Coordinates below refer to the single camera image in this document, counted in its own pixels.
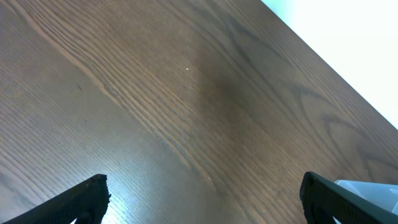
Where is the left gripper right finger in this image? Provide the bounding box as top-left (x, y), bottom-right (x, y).
top-left (300, 172), bottom-right (397, 223)

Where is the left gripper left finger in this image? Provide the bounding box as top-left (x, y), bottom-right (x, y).
top-left (4, 174), bottom-right (111, 224)

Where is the clear plastic storage container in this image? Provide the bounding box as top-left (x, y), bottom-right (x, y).
top-left (335, 180), bottom-right (398, 215)

